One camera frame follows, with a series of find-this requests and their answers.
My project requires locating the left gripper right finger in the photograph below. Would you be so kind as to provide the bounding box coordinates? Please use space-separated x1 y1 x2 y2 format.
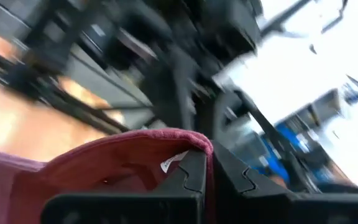
212 140 304 224

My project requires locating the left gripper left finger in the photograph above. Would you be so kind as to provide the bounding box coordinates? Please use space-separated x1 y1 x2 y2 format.
141 149 208 224

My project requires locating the maroon baseball cap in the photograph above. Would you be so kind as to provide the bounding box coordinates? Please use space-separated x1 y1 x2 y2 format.
0 127 214 224

